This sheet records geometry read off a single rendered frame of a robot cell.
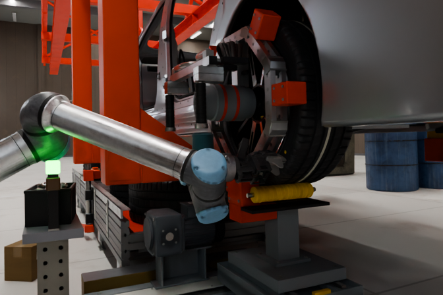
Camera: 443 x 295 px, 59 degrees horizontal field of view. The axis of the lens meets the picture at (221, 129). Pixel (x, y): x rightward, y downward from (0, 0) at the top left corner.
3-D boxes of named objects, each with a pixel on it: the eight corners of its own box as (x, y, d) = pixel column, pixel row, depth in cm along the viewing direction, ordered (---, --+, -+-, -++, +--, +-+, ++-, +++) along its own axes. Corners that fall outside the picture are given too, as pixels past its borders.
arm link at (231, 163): (209, 166, 128) (217, 145, 122) (223, 166, 130) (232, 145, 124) (218, 187, 122) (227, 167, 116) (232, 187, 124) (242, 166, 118)
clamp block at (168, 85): (189, 93, 158) (188, 80, 159) (167, 93, 155) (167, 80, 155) (184, 95, 163) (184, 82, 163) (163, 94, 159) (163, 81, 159)
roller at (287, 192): (320, 197, 148) (319, 182, 148) (251, 205, 135) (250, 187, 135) (310, 195, 153) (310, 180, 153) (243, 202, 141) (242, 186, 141)
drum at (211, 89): (258, 120, 147) (257, 83, 147) (206, 120, 138) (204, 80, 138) (240, 122, 159) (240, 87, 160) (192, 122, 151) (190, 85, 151)
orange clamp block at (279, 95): (291, 106, 129) (307, 103, 121) (270, 106, 126) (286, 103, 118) (290, 85, 129) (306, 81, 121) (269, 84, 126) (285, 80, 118)
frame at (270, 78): (290, 178, 128) (285, 14, 129) (273, 180, 125) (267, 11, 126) (221, 168, 177) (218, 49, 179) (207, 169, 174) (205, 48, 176)
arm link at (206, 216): (198, 210, 102) (186, 172, 110) (198, 231, 111) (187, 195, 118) (232, 201, 104) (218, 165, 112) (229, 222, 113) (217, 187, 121)
